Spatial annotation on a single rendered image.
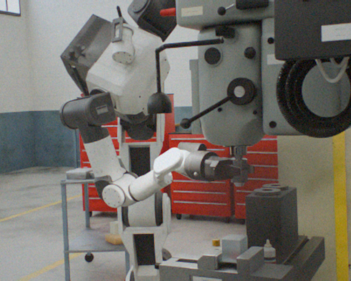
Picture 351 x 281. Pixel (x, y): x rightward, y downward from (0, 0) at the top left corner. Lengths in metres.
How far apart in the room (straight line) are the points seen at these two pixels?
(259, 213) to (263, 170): 4.34
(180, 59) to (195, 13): 9.95
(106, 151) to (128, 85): 0.22
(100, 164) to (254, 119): 0.60
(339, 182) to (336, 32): 2.20
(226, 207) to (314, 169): 3.34
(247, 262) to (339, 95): 0.48
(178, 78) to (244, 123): 9.99
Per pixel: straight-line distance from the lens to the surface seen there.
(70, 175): 4.68
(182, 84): 11.50
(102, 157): 1.93
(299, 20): 1.25
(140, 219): 2.31
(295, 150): 3.40
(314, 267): 2.11
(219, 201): 6.68
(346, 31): 1.23
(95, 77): 1.98
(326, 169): 3.38
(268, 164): 6.34
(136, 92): 1.95
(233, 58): 1.56
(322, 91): 1.49
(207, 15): 1.57
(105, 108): 1.92
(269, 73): 1.51
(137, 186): 1.91
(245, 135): 1.59
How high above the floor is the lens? 1.46
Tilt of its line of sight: 4 degrees down
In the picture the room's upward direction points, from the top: 2 degrees counter-clockwise
